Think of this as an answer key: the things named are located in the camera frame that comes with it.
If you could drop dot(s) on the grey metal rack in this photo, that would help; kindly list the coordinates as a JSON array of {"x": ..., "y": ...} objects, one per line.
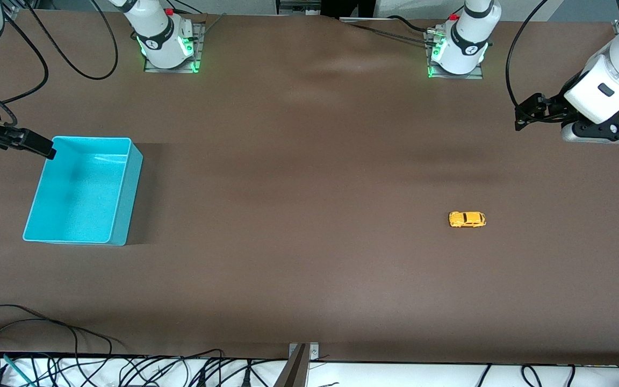
[{"x": 299, "y": 6}]

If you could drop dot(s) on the dark metal bar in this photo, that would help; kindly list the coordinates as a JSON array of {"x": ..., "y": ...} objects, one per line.
[{"x": 293, "y": 373}]

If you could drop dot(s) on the turquoise plastic bin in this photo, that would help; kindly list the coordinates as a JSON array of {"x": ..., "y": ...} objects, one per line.
[{"x": 81, "y": 193}]

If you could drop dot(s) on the brown table cover mat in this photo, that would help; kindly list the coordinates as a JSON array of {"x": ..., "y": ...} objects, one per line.
[{"x": 309, "y": 161}]

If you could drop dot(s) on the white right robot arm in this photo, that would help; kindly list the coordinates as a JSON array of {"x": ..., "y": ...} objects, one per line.
[{"x": 156, "y": 35}]

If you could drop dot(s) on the yellow beetle toy car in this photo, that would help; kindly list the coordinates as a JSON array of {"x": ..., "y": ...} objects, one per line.
[{"x": 468, "y": 219}]

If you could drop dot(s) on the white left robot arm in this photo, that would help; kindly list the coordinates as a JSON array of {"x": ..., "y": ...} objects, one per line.
[{"x": 468, "y": 37}]

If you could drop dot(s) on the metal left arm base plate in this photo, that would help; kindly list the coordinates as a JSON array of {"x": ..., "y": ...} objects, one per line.
[{"x": 476, "y": 75}]

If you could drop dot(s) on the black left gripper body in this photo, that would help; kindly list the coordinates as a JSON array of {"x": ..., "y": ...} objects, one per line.
[{"x": 558, "y": 103}]

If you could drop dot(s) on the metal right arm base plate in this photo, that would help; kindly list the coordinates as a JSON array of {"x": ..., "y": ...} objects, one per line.
[{"x": 198, "y": 51}]

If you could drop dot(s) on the grey metal bracket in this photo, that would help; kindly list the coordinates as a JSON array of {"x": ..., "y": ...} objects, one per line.
[{"x": 314, "y": 352}]

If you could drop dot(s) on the teal pen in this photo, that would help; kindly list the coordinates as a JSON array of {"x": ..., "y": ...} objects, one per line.
[{"x": 16, "y": 368}]

